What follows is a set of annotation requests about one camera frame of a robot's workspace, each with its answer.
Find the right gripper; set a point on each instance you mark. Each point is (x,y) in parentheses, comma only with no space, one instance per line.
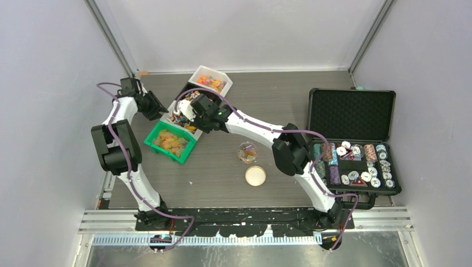
(192,115)

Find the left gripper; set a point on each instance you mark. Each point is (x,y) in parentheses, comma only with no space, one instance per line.
(158,107)

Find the white lollipop bin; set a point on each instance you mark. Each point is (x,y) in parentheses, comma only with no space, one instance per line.
(178,121)

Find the green candy bin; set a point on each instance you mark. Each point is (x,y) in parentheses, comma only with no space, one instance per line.
(171,141)

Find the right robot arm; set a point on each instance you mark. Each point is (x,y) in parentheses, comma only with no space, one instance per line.
(290,150)

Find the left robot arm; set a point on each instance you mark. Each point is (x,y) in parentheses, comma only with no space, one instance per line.
(119,152)

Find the white gummy candy bin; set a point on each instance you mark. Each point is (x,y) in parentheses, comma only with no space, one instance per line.
(209,78)

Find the clear plastic jar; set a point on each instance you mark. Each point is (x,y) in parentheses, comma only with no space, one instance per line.
(247,152)

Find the black poker chip case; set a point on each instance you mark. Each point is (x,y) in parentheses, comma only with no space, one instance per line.
(356,124)

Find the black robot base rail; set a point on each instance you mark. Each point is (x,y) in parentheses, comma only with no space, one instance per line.
(241,222)

